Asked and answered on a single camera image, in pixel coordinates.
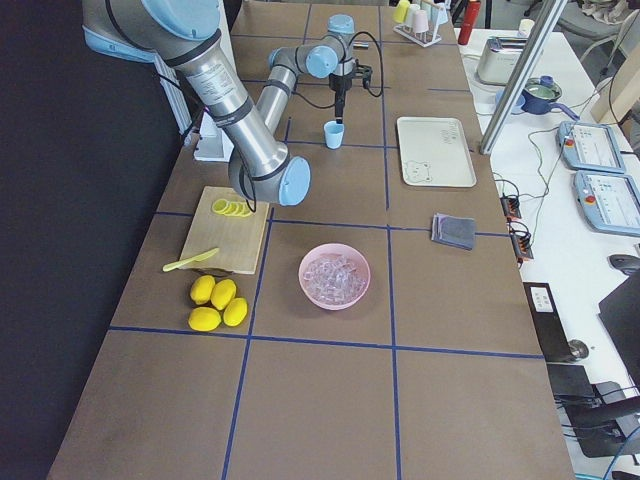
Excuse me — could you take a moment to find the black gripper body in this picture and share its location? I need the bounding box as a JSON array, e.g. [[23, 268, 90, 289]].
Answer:
[[330, 74, 352, 93]]

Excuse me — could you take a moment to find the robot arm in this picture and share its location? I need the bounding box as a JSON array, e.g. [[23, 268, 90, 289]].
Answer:
[[257, 14, 358, 133], [82, 1, 311, 206]]

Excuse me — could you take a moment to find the light blue cup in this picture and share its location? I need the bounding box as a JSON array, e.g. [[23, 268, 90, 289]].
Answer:
[[323, 120, 345, 150]]

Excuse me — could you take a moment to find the yellow cup on rack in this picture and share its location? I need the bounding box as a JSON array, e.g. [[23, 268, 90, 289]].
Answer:
[[393, 0, 411, 24]]

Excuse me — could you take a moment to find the white cup rack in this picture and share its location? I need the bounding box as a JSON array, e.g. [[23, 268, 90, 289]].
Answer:
[[392, 0, 450, 48]]

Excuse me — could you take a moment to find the pink cup on rack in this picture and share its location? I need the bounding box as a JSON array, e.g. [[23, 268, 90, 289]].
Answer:
[[406, 9, 429, 35]]

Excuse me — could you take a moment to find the pile of clear ice cubes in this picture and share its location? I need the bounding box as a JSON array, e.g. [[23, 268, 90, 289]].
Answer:
[[302, 255, 366, 306]]

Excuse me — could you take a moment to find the cream bear tray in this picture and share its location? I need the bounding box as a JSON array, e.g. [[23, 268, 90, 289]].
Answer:
[[396, 116, 476, 188]]

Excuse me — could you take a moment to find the lemon slice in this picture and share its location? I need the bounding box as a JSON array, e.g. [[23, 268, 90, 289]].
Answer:
[[211, 198, 230, 215], [235, 203, 253, 218]]

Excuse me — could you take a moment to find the red bottle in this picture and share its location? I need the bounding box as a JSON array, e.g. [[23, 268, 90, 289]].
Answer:
[[458, 0, 481, 45]]

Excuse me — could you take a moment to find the silver toaster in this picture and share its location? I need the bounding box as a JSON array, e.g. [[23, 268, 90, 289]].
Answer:
[[476, 36, 527, 85]]

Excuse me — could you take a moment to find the wooden cutting board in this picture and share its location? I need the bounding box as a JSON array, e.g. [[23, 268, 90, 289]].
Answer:
[[180, 186, 270, 274]]

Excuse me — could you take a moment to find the blue bowl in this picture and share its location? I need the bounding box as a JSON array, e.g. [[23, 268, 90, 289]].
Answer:
[[493, 88, 527, 116]]

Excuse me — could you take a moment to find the grey folded cloth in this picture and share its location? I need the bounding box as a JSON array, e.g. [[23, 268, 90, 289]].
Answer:
[[431, 213, 476, 250]]

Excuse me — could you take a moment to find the pink bowl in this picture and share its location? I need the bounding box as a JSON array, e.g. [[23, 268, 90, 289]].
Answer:
[[298, 243, 371, 310]]

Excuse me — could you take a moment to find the blue saucepan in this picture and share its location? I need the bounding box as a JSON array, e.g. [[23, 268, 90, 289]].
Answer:
[[522, 75, 579, 121]]

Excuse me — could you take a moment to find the whole yellow lemon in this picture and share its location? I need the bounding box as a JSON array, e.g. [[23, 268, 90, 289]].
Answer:
[[190, 275, 216, 305]]

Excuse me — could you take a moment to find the yellow plastic knife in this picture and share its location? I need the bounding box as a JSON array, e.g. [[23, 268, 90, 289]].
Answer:
[[162, 247, 219, 272]]

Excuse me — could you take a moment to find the blue teach pendant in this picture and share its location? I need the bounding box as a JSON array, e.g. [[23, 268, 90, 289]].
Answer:
[[574, 170, 639, 237], [557, 121, 626, 174]]

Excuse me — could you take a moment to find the black computer mouse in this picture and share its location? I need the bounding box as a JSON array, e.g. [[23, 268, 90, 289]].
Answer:
[[608, 254, 640, 276]]

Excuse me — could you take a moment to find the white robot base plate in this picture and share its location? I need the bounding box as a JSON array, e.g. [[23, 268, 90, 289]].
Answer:
[[194, 109, 234, 163]]

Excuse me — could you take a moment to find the aluminium frame post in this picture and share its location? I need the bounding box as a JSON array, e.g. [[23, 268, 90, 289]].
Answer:
[[479, 0, 568, 155]]

